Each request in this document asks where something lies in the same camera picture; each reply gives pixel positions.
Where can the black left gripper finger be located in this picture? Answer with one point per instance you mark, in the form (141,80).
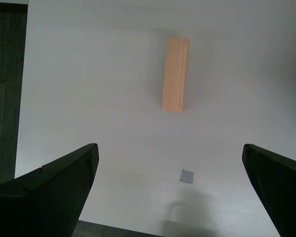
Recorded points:
(39,205)
(283,192)

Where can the light wooden block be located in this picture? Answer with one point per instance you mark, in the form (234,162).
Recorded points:
(175,74)

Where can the grey tape square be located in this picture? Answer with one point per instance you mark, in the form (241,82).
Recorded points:
(186,176)

